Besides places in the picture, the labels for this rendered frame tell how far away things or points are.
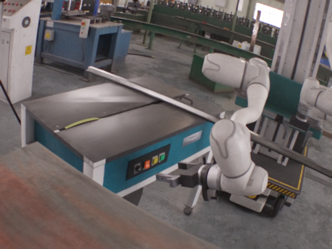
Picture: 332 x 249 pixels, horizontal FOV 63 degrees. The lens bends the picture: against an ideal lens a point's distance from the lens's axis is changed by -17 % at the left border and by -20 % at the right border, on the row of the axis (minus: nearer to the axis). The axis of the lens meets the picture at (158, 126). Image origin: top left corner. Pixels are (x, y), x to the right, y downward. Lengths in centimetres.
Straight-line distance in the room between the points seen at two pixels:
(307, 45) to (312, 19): 20
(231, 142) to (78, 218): 45
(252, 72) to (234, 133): 56
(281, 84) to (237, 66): 79
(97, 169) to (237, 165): 46
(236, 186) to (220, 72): 57
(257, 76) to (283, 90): 77
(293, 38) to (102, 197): 173
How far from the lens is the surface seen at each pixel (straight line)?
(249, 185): 99
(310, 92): 169
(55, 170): 88
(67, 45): 428
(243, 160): 93
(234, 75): 139
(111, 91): 166
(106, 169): 112
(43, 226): 71
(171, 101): 162
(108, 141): 118
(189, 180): 108
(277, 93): 215
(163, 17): 826
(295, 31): 218
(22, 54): 323
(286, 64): 220
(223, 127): 89
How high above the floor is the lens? 131
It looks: 25 degrees down
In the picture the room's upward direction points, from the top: 12 degrees clockwise
